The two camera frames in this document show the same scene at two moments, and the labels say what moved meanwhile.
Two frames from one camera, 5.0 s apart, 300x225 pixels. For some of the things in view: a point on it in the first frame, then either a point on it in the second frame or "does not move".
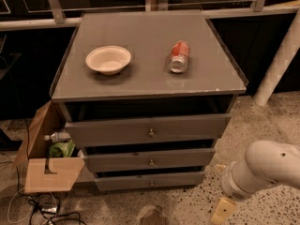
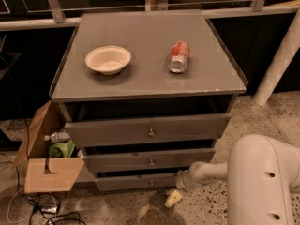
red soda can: (179, 56) does not move
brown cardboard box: (44, 173) does not move
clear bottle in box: (58, 137) does not move
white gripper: (231, 182) → (184, 182)
